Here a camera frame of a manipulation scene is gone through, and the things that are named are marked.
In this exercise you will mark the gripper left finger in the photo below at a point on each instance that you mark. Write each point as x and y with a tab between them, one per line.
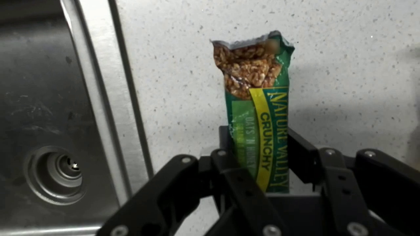
154	203

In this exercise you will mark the green snack bar packet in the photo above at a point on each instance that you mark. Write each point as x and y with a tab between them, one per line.
272	131

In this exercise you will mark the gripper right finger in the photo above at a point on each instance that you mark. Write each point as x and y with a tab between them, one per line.
344	196

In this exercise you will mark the stainless steel sink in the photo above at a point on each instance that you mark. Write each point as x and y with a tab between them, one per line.
49	114

